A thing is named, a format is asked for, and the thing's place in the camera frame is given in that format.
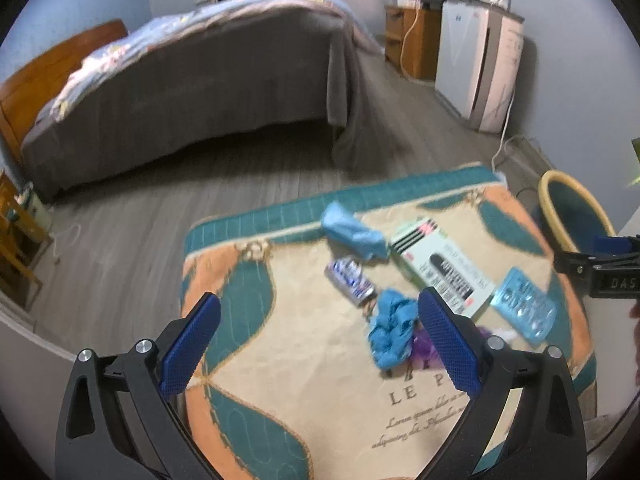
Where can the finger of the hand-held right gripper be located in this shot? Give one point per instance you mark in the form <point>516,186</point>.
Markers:
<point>575,262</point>
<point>617,243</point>

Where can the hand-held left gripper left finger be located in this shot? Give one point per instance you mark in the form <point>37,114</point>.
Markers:
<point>192,345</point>

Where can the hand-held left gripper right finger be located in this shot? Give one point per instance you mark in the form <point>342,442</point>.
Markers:
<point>447,345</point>

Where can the purple wrapper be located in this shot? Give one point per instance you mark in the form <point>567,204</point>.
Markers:
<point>425,357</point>

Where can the teal bin with yellow rim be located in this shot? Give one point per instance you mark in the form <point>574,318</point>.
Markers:
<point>575,210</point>

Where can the blue face mask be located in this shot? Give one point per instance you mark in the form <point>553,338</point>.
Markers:
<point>392,330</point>

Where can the blue blister pack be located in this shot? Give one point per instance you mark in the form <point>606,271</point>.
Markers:
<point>522,305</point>

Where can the green white cardboard box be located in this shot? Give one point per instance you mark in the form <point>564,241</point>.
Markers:
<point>440,270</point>

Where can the small silver blue packet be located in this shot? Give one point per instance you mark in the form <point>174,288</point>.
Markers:
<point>350,280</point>

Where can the light blue bag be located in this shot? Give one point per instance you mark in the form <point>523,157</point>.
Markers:
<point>350,232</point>

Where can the person's right hand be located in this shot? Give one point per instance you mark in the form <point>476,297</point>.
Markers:
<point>636,310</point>

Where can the teal and orange patterned mat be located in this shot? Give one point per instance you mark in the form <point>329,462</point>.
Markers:
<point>300,360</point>

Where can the white panel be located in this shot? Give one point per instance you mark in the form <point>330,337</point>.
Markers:
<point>30,350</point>

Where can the wooden stool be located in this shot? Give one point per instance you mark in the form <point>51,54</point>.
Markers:
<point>17,250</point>

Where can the pale green bucket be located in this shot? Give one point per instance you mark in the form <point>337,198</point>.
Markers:
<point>37,212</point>

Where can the white air purifier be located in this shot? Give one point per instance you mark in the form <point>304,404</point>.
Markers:
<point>465,60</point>

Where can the bed with grey cover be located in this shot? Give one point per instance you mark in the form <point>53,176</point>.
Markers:
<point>200,95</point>

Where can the wooden cabinet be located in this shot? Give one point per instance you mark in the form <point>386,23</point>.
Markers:
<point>420,45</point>

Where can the wooden bed headboard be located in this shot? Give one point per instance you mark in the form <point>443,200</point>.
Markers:
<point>45,75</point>

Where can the blue printed quilt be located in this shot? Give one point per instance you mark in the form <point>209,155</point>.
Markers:
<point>200,15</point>

